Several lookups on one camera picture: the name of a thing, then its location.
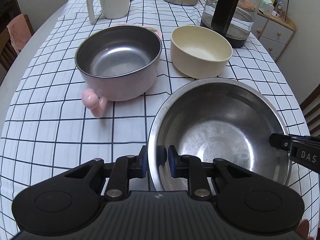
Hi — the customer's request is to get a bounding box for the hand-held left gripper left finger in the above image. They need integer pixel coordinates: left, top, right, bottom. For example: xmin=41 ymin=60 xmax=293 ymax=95
xmin=64 ymin=145 xmax=148 ymax=201

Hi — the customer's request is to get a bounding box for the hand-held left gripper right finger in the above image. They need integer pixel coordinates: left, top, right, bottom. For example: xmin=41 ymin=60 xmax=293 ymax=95
xmin=168 ymin=145 xmax=251 ymax=198

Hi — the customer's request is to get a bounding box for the white lidded mug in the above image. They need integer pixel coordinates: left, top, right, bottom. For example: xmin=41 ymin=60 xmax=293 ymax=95
xmin=86 ymin=0 xmax=131 ymax=25

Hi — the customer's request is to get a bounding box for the wooden slat-back chair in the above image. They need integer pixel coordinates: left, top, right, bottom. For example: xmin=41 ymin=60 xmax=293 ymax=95
xmin=299 ymin=83 xmax=320 ymax=137

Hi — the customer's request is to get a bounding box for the grey drawer cabinet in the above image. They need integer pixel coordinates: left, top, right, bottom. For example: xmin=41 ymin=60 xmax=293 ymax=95
xmin=256 ymin=9 xmax=297 ymax=62

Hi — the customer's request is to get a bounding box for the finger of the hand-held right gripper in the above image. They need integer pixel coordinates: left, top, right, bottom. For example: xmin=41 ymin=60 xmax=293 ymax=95
xmin=290 ymin=135 xmax=320 ymax=144
xmin=269 ymin=133 xmax=293 ymax=153

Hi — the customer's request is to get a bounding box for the white checkered tablecloth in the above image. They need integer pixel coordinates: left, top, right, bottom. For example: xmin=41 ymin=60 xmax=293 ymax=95
xmin=0 ymin=0 xmax=309 ymax=235

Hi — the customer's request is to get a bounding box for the person's right hand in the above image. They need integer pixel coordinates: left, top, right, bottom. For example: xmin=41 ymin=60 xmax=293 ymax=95
xmin=295 ymin=218 xmax=312 ymax=240

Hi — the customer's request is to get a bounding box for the wide steel bowl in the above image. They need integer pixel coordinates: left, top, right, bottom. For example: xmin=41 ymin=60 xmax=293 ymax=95
xmin=147 ymin=77 xmax=292 ymax=193

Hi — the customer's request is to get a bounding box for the glass electric kettle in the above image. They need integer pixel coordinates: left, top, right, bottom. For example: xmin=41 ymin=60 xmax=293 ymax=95
xmin=200 ymin=0 xmax=264 ymax=49

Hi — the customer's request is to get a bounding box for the pink steel-lined bowl with handle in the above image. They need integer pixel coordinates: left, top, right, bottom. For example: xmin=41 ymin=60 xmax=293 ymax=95
xmin=75 ymin=23 xmax=163 ymax=119

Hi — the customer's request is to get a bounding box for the dark wooden chair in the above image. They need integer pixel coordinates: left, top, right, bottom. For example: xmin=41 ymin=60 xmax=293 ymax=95
xmin=0 ymin=14 xmax=35 ymax=72

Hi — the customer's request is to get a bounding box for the cream bowl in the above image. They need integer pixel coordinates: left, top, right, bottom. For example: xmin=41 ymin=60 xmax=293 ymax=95
xmin=170 ymin=25 xmax=234 ymax=79

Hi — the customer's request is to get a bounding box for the thin black stick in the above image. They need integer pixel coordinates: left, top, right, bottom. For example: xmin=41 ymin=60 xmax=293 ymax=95
xmin=283 ymin=0 xmax=291 ymax=22

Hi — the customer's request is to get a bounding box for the tissue box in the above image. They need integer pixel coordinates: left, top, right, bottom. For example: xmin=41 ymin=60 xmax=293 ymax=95
xmin=259 ymin=0 xmax=276 ymax=14

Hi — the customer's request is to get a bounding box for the pink towel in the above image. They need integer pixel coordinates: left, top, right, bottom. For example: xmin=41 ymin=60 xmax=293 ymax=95
xmin=7 ymin=14 xmax=32 ymax=53

